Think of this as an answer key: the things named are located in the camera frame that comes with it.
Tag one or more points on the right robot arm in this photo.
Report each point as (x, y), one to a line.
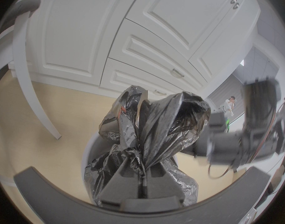
(259, 115)

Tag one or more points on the black plastic bag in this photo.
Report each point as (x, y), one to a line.
(161, 125)

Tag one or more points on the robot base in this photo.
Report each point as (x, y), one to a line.
(261, 209)

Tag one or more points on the person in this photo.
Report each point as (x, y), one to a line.
(229, 105)

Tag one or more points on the white wardrobe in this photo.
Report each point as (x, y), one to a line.
(156, 31)

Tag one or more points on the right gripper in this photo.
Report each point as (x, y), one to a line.
(223, 147)

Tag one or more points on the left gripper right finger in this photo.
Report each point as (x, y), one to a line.
(163, 185)

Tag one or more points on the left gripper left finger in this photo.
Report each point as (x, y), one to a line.
(120, 183)

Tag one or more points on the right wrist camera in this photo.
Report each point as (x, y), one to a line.
(217, 120)

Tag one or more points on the white trash bin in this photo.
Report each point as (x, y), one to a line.
(87, 153)

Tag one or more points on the white wooden chair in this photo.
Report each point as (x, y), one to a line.
(23, 62)

